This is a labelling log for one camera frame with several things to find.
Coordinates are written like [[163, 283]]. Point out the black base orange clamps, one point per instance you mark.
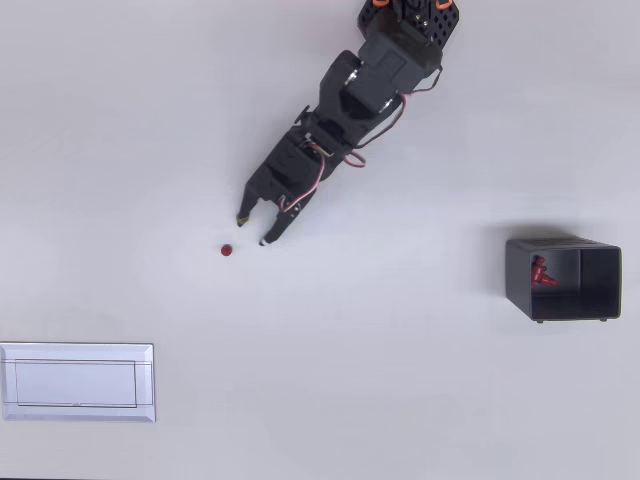
[[445, 25]]

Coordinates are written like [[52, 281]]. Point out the white rectangular tray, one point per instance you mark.
[[75, 382]]

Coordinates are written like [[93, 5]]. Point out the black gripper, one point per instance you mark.
[[264, 191]]

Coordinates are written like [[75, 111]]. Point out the black open box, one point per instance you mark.
[[600, 280]]

